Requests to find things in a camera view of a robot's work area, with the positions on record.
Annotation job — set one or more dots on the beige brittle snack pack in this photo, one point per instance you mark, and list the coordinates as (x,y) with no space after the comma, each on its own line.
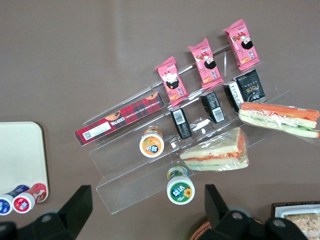
(305,225)

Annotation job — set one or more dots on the red tartan shortbread box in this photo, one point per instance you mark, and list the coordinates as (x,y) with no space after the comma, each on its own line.
(120,120)

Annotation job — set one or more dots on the white plastic snack tray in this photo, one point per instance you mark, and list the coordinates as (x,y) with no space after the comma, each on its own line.
(281,212)

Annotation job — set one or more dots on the blue capped gum bottle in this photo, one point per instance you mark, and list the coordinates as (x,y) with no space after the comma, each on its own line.
(5,205)

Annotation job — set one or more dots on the black packet with barcode label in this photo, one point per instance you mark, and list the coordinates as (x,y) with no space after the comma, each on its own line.
(232,96)
(181,122)
(212,107)

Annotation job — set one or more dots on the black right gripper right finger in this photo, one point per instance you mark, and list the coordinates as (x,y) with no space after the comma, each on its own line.
(217,215)

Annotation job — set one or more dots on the brown wicker snack basket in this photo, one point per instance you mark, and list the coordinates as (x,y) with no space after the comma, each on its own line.
(200,232)

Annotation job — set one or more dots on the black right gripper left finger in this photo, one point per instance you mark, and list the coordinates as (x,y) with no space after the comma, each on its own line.
(75,210)

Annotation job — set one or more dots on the clear acrylic tiered shelf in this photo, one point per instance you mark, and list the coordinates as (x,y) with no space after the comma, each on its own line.
(120,160)

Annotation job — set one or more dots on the orange gum bottle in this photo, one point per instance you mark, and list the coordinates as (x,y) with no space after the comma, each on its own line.
(151,147)

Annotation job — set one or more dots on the triangle sandwich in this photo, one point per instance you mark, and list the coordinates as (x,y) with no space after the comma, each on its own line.
(275,117)
(212,152)

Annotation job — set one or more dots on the green capped gum bottle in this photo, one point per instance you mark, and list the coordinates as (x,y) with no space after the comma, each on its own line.
(180,191)

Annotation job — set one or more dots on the black packet gold Face print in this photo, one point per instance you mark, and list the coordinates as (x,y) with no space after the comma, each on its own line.
(250,86)

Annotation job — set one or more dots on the red capped gum bottle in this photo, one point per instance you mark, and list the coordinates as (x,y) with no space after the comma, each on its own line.
(23,203)

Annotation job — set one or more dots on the pink cartoon snack packet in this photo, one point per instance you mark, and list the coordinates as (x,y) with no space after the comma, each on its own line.
(242,45)
(172,85)
(206,65)

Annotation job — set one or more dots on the beige plastic tray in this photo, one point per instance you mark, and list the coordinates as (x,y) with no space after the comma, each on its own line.
(20,155)

